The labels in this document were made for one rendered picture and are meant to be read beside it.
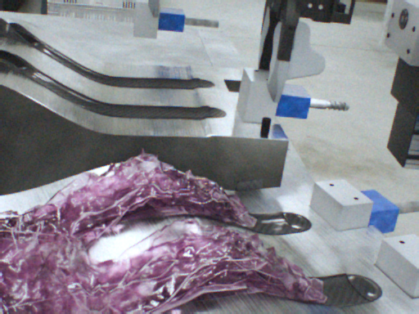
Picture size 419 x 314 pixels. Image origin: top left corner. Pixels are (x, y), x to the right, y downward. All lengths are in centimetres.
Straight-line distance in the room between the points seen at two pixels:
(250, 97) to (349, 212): 19
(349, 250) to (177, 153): 22
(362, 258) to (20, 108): 37
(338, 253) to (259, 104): 23
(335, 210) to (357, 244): 4
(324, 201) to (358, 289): 12
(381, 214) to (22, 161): 37
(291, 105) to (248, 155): 8
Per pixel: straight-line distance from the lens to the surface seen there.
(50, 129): 70
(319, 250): 59
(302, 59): 73
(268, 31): 76
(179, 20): 101
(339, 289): 55
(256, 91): 74
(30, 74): 76
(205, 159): 71
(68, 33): 142
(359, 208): 63
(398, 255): 57
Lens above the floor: 115
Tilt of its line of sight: 24 degrees down
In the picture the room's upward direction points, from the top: 8 degrees clockwise
